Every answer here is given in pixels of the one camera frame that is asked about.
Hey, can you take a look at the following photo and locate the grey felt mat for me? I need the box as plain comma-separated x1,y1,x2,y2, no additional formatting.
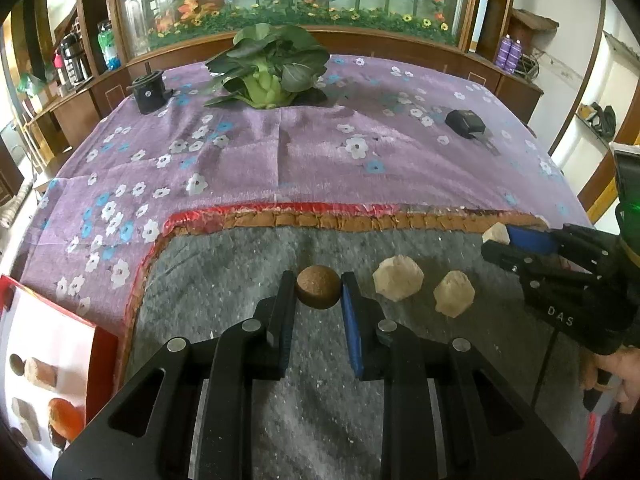
122,209,587,479

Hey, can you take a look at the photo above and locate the green plastic bottle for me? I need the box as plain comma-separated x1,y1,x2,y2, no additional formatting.
98,20,122,70

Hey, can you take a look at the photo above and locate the black cylindrical holder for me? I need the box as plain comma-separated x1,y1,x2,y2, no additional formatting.
128,63,174,115

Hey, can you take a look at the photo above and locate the black thermos jug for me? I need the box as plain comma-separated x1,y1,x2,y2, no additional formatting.
58,32,91,87

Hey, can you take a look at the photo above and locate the black car key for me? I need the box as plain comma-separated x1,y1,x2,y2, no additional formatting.
445,110,500,156

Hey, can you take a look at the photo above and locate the red white tray box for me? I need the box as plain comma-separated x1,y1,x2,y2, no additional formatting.
1,275,118,477

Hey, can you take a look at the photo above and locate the green leafy vegetable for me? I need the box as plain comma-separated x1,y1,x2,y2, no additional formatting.
205,23,330,110

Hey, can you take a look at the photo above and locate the glass display cabinet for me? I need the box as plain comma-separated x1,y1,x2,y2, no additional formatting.
104,0,484,61

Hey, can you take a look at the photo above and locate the brown round fruit in tray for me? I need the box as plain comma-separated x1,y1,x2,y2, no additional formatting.
10,353,25,376

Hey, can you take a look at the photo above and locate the white banana chunk in tray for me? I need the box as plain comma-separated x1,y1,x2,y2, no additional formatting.
25,358,58,391

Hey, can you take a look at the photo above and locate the brown round fruit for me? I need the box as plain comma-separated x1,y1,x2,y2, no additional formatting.
10,353,25,376
296,266,341,310

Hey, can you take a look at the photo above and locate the purple floral tablecloth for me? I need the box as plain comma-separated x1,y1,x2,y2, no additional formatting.
13,55,588,334

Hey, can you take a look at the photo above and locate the person's right hand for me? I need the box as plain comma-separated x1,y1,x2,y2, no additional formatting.
579,347,640,415

